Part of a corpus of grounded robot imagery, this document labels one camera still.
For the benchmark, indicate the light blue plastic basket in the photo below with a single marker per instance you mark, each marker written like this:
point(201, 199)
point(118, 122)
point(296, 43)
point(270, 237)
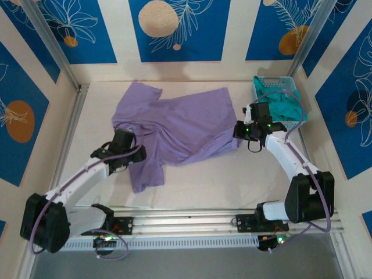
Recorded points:
point(287, 126)

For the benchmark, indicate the purple t-shirt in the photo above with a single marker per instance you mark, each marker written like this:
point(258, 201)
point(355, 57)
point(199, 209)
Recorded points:
point(189, 116)

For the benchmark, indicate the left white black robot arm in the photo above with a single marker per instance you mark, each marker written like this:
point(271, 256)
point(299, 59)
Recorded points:
point(81, 180)

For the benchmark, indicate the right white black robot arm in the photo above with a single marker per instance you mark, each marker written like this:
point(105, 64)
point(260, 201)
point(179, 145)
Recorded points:
point(308, 197)

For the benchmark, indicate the teal garment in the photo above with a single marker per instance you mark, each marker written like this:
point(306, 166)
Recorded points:
point(284, 112)

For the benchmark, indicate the white table cover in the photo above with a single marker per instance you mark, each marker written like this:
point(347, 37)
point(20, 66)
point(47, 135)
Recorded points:
point(218, 183)

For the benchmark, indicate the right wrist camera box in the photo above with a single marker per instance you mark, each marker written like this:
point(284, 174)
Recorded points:
point(247, 113)

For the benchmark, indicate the aluminium side rail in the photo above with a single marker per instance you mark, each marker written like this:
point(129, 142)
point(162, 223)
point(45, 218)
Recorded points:
point(304, 142)
point(72, 125)

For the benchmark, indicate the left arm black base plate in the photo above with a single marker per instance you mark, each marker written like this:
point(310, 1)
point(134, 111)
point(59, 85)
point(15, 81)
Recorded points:
point(126, 225)

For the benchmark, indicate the aluminium frame post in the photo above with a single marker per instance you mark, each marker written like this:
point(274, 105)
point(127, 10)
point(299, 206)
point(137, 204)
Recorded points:
point(48, 32)
point(312, 35)

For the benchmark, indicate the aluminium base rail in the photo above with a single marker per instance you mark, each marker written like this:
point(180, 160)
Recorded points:
point(189, 222)

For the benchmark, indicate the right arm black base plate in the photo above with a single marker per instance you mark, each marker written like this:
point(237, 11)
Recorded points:
point(245, 223)

